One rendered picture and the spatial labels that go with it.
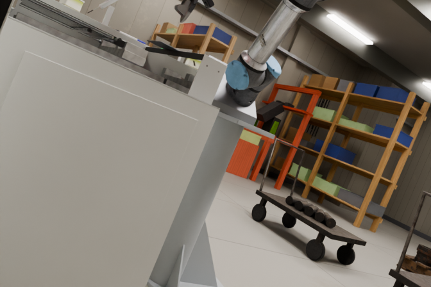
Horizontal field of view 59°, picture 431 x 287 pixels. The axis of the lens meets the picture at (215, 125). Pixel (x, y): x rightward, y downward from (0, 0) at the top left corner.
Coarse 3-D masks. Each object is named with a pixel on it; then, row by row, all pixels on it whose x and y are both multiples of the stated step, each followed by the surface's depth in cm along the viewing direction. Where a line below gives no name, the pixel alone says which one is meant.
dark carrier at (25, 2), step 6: (24, 0) 117; (30, 6) 131; (36, 6) 122; (42, 12) 133; (48, 12) 124; (54, 18) 137; (60, 18) 127; (66, 24) 143; (72, 24) 131; (78, 24) 123; (96, 36) 138; (102, 36) 128
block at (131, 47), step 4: (128, 44) 126; (132, 44) 127; (124, 48) 126; (128, 48) 127; (132, 48) 127; (136, 48) 128; (140, 48) 129; (132, 52) 127; (136, 52) 128; (140, 52) 129; (144, 52) 129; (140, 56) 129; (144, 56) 130
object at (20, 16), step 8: (16, 16) 111; (24, 16) 112; (32, 24) 114; (40, 24) 115; (48, 32) 116; (56, 32) 117; (72, 40) 120; (80, 40) 121; (88, 48) 123; (96, 48) 124; (104, 56) 126; (112, 56) 127; (120, 64) 129; (128, 64) 130; (144, 72) 134; (152, 72) 135; (160, 80) 137
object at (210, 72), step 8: (208, 56) 121; (200, 64) 120; (208, 64) 122; (216, 64) 123; (200, 72) 121; (208, 72) 122; (216, 72) 124; (200, 80) 122; (208, 80) 123; (216, 80) 124; (192, 88) 121; (200, 88) 122; (208, 88) 124; (216, 88) 125; (192, 96) 121; (200, 96) 123; (208, 96) 124
